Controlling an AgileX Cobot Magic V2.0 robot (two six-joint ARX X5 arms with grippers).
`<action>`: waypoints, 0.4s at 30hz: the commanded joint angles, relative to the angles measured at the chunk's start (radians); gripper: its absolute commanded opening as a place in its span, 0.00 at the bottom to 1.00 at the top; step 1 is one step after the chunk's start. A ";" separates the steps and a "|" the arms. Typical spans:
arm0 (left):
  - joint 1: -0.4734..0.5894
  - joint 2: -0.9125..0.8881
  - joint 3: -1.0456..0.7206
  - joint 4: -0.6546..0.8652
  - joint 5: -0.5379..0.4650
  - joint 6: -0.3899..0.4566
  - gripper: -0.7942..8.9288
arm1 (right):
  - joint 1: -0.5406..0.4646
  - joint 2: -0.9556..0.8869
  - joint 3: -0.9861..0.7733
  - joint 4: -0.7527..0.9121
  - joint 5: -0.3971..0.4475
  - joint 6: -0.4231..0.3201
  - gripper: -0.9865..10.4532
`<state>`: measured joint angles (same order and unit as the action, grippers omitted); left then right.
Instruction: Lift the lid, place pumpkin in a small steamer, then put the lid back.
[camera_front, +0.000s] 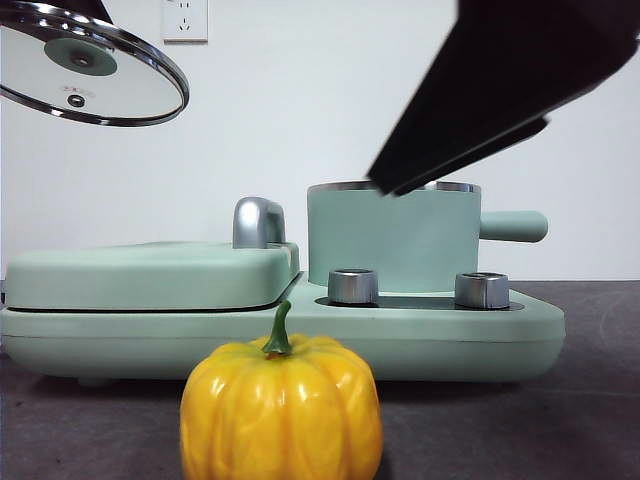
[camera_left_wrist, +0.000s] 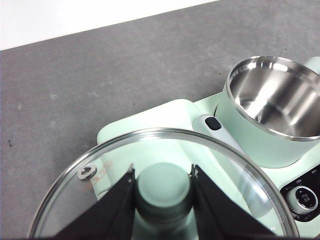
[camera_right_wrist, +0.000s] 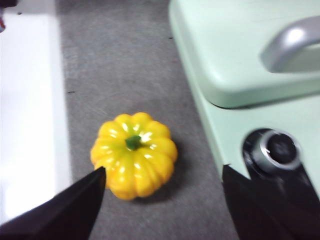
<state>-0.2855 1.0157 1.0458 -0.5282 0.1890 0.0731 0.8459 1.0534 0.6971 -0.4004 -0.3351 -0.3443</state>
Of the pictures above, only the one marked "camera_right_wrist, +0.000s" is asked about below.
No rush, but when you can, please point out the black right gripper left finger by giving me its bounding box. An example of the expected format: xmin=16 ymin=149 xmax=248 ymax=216
xmin=0 ymin=166 xmax=107 ymax=240

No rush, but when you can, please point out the yellow pumpkin with green stem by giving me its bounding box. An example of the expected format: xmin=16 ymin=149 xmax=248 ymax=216
xmin=90 ymin=111 xmax=179 ymax=201

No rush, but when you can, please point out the silver griddle cover handle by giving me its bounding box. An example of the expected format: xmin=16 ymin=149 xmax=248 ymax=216
xmin=259 ymin=15 xmax=320 ymax=74

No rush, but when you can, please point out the mint green griddle cover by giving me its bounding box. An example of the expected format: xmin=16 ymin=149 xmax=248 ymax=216
xmin=168 ymin=0 xmax=320 ymax=110

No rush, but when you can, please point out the silver control knob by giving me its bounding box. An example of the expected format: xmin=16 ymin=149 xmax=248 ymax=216
xmin=258 ymin=129 xmax=303 ymax=174

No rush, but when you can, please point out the mint green cooker base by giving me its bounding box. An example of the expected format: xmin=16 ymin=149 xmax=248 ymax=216
xmin=172 ymin=32 xmax=320 ymax=201

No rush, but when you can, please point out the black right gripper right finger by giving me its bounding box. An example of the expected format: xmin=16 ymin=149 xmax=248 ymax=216
xmin=222 ymin=164 xmax=320 ymax=240

